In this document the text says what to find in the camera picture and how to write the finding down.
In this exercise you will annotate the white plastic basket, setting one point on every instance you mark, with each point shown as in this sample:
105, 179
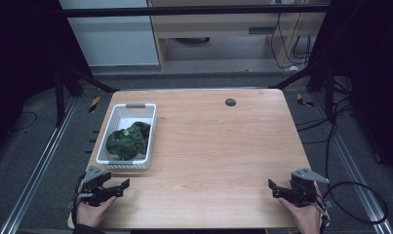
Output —
119, 120

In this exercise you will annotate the white cabinet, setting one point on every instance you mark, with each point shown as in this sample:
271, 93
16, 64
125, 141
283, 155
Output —
112, 39

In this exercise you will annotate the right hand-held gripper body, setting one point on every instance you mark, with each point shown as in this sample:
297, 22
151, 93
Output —
304, 188

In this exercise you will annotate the black horizontal frame bar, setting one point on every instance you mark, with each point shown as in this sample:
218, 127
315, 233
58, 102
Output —
184, 10

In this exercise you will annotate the black metal stand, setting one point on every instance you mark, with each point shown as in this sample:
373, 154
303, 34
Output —
59, 97
329, 91

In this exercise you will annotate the person's right hand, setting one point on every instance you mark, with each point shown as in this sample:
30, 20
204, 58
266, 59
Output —
303, 217

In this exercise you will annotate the yellow black tape strip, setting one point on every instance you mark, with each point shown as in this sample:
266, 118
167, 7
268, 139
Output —
94, 104
303, 101

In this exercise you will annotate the dark curtain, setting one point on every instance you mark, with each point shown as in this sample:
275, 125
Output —
21, 58
373, 65

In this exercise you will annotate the person's left hand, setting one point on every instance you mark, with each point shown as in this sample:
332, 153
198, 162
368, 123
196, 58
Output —
94, 213

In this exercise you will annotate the light wooden desk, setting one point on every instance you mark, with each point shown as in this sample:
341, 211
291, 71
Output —
216, 27

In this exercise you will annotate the aluminium floor rail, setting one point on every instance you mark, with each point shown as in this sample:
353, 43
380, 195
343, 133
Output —
356, 182
38, 169

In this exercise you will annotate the dark green cloth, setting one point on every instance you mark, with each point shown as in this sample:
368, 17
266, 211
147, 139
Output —
129, 143

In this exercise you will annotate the grey round table grommet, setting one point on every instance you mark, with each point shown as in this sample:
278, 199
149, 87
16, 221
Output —
230, 102

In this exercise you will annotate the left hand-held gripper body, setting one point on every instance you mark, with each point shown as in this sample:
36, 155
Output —
95, 182

